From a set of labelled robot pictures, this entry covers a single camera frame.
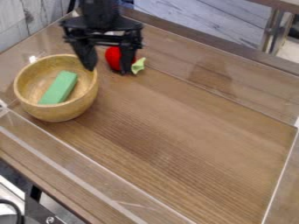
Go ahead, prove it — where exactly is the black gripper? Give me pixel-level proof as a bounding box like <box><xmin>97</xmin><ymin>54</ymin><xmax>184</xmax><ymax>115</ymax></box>
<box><xmin>61</xmin><ymin>0</ymin><xmax>145</xmax><ymax>74</ymax></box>

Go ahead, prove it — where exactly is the green rectangular block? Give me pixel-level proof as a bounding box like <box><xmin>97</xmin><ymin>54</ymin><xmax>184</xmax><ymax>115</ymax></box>
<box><xmin>39</xmin><ymin>71</ymin><xmax>79</xmax><ymax>104</ymax></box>

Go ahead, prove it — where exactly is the brown wooden bowl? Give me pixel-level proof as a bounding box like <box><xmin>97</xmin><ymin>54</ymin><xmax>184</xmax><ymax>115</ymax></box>
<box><xmin>14</xmin><ymin>54</ymin><xmax>99</xmax><ymax>123</ymax></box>

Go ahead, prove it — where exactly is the red plush strawberry toy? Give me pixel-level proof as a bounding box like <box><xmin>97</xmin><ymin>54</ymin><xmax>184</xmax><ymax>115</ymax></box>
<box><xmin>106</xmin><ymin>46</ymin><xmax>146</xmax><ymax>74</ymax></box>

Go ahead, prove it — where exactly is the metal table leg background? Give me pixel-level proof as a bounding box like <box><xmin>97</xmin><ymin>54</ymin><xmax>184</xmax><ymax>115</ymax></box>
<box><xmin>260</xmin><ymin>9</ymin><xmax>296</xmax><ymax>55</ymax></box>

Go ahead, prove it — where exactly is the black table leg bracket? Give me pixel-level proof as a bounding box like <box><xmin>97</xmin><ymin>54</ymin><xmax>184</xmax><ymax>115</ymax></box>
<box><xmin>25</xmin><ymin>185</ymin><xmax>66</xmax><ymax>224</ymax></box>

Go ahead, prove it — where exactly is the black cable lower left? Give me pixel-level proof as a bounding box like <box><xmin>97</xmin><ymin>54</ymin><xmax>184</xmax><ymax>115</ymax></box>
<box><xmin>0</xmin><ymin>199</ymin><xmax>26</xmax><ymax>224</ymax></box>

